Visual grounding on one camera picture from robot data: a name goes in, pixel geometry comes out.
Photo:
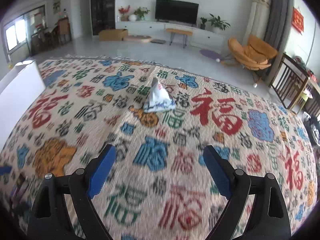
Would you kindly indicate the wooden bench stool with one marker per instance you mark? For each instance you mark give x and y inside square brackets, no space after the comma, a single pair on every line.
[185,34]

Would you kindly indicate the dark wooden chair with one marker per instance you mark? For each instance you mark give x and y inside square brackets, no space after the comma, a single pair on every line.
[295,87]

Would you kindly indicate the purple floor mat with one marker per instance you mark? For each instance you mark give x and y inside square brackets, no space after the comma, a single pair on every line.
[211,54]

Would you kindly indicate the silver white snack bag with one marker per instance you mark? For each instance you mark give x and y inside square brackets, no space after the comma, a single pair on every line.
[159,99]

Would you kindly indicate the orange lounge chair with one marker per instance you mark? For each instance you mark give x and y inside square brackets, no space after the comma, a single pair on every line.
[255,55]

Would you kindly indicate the dark tall cabinet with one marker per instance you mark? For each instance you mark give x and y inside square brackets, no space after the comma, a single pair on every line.
[102,15]

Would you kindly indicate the white storage box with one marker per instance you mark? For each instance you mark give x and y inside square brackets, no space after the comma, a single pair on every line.
[19,89]

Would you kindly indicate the black television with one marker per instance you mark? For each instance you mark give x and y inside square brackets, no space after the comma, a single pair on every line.
[176,11]

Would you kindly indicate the cardboard box on floor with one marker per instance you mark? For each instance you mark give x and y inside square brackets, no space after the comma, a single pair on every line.
[113,34]

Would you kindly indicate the white tv cabinet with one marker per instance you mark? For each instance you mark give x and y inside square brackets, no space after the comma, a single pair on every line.
[200,38]

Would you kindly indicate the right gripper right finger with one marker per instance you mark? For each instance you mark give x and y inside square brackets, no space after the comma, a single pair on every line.
[268,218]

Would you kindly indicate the round cat scratcher bed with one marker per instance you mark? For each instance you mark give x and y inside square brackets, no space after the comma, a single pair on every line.
[138,38]

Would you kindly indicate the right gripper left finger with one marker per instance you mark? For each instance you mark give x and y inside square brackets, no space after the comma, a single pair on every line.
[49,217]

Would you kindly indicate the small potted plant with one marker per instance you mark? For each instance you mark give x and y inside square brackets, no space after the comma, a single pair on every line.
[203,23]

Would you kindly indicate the red wall hanging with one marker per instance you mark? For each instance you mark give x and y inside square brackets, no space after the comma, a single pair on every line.
[298,20]

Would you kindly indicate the green plant left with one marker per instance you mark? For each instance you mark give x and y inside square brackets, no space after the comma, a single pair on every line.
[141,12]

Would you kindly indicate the red flower decoration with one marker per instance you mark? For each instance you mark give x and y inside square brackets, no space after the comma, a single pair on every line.
[124,13]

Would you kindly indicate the green potted plant right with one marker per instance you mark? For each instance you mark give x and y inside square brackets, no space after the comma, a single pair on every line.
[218,24]

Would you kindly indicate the grey curtain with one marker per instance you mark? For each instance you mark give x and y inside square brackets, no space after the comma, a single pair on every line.
[279,23]

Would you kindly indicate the patterned woven table cloth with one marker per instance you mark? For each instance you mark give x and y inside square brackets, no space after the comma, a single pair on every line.
[159,187]

